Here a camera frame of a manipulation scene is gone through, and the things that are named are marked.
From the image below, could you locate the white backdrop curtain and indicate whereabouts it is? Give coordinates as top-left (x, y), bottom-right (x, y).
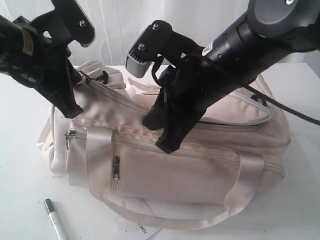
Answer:
top-left (0, 0), bottom-right (320, 68)

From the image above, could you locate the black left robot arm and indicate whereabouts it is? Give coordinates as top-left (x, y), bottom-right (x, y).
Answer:
top-left (0, 16), bottom-right (83, 119)

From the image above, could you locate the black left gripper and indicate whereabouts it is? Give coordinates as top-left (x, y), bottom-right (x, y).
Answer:
top-left (7, 45), bottom-right (83, 119)

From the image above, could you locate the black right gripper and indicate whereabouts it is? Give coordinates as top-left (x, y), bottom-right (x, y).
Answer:
top-left (142, 57), bottom-right (248, 153)

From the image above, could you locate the cream fabric duffel bag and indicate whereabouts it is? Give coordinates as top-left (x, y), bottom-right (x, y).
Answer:
top-left (37, 60), bottom-right (290, 230)

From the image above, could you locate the silver black marker pen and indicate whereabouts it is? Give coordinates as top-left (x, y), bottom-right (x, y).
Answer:
top-left (43, 198), bottom-right (68, 240)

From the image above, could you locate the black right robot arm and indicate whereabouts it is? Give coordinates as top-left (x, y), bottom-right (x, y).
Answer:
top-left (138, 0), bottom-right (320, 154)

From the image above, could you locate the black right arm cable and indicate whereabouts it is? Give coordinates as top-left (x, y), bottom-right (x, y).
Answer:
top-left (149, 54), bottom-right (320, 127)

